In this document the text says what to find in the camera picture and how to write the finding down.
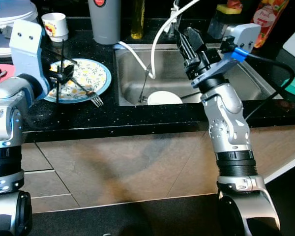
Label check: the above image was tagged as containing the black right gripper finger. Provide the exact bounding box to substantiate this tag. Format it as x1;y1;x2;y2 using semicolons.
184;27;207;55
176;30;192;67

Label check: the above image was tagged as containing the silver metal fork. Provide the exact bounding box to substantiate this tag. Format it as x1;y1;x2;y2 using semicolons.
69;74;104;108

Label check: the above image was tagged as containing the stainless steel sink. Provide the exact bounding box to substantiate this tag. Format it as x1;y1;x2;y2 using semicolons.
113;43;280;108

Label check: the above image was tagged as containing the floral plate with blue rim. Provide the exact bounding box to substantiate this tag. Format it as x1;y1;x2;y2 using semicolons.
43;58;113;104

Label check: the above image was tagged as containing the chrome faucet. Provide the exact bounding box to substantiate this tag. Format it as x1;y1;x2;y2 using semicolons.
165;2;183;37

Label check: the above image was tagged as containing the dark translucent sponge holder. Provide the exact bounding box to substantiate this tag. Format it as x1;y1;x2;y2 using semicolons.
208;10;239;40

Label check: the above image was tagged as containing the white printed mug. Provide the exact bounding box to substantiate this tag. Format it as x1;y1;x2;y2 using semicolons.
41;12;69;42

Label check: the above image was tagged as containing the yellow sponge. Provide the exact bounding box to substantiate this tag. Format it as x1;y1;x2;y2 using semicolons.
216;0;244;15

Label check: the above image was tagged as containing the yellow oil bottle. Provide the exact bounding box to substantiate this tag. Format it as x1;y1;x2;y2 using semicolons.
130;0;146;40

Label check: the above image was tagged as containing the pink plate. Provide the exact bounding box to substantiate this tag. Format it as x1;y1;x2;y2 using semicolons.
0;63;16;88

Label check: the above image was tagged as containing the grey tumbler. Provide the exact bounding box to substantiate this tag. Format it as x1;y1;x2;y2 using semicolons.
88;0;121;46

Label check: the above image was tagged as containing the white bowl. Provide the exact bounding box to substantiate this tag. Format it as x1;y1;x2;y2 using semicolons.
147;91;183;106

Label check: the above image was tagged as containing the red juice bottle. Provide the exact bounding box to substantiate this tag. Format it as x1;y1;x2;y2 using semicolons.
251;0;290;49

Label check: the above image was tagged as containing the white dish stack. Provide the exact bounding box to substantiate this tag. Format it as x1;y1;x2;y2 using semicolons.
0;0;39;31

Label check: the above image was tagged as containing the brown cabinet front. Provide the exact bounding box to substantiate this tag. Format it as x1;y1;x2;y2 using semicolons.
20;125;295;214

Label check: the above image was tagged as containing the white open appliance door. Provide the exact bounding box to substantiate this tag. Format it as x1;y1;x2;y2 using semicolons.
258;152;295;236

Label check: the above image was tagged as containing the black floor mat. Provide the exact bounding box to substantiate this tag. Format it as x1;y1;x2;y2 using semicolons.
29;193;295;236

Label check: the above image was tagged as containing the white curved faucet hose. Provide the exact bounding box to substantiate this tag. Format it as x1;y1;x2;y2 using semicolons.
149;0;202;79

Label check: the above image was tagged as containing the blue cable tape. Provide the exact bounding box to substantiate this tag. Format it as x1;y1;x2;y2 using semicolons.
230;47;248;62

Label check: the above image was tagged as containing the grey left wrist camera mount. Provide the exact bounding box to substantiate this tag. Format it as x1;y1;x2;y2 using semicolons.
9;20;51;99

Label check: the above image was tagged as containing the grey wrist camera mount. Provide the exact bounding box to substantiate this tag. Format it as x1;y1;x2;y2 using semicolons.
9;20;51;99
189;23;262;91

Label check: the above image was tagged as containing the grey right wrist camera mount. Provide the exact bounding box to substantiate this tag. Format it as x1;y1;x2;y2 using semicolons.
189;23;262;91

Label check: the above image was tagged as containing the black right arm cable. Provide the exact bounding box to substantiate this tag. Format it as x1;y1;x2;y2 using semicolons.
236;49;288;121

